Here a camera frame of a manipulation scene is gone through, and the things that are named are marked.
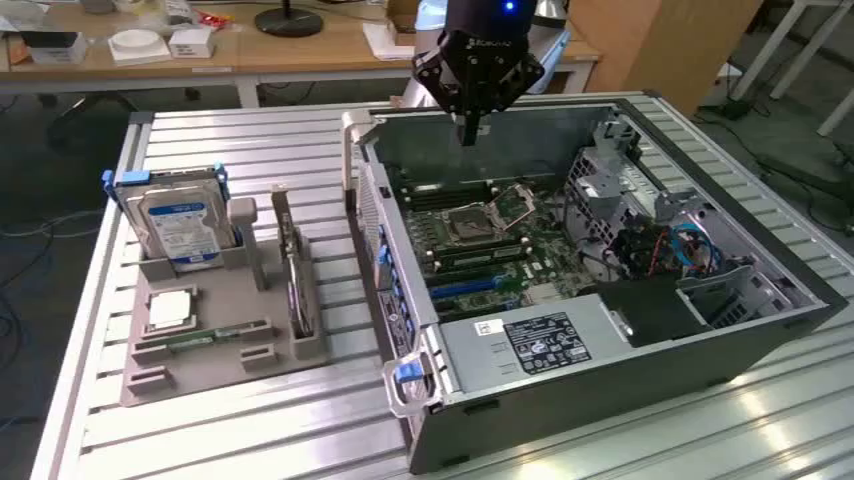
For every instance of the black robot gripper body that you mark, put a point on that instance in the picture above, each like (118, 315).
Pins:
(483, 55)

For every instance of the green gpu card metal bracket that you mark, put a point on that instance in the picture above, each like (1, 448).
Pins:
(300, 290)

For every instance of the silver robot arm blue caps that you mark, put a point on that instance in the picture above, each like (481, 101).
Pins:
(420, 92)

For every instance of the white paper stack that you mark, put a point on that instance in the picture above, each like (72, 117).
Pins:
(383, 42)

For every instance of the brown cardboard box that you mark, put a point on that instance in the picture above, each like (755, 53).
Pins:
(400, 15)

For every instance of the wooden desk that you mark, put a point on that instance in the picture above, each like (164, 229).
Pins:
(300, 50)

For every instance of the wooden cabinet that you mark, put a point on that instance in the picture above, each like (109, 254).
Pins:
(667, 50)

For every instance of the black round lamp base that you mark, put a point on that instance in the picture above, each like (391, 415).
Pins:
(289, 22)

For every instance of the black ram slot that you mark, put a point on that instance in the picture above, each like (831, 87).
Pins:
(476, 246)
(447, 184)
(448, 191)
(480, 257)
(449, 198)
(453, 205)

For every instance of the metal socket cover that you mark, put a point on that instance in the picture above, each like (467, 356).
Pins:
(499, 202)

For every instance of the perforated metal drive cage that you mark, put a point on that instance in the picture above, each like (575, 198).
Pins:
(600, 200)

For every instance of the cpu socket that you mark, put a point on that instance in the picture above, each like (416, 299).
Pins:
(469, 222)

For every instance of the black power adapter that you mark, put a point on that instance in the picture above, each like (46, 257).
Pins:
(739, 110)

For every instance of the red packet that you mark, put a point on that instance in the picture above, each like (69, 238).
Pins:
(213, 19)

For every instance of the small white labelled box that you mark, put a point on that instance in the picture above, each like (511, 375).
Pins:
(192, 45)

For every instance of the green motherboard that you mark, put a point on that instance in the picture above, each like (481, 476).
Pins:
(540, 272)

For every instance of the white box round insert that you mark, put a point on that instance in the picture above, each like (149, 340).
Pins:
(136, 47)

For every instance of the silver chipset heatsink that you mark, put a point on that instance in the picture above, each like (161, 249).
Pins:
(548, 294)

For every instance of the black floor stand base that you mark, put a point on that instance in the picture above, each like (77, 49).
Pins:
(807, 170)

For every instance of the hard disk blue carrier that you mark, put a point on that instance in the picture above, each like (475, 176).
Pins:
(176, 225)

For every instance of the black plastic shroud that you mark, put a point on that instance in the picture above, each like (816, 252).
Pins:
(647, 310)

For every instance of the metal disk bay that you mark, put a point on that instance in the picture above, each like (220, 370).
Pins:
(727, 300)

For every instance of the white box dark lid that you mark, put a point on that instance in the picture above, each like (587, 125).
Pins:
(56, 52)

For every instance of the grey printed parts rack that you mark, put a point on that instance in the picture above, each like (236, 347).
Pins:
(220, 310)

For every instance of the silver power supply unit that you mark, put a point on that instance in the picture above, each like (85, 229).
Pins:
(467, 360)

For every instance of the blue case release latch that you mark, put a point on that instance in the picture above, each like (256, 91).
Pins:
(408, 374)

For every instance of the silver cpu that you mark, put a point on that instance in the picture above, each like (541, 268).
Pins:
(169, 310)

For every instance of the green ram stick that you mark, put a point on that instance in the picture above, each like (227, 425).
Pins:
(213, 335)

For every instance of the black open pc case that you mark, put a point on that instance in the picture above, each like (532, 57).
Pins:
(600, 400)

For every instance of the white table frame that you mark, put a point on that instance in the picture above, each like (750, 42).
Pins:
(767, 50)

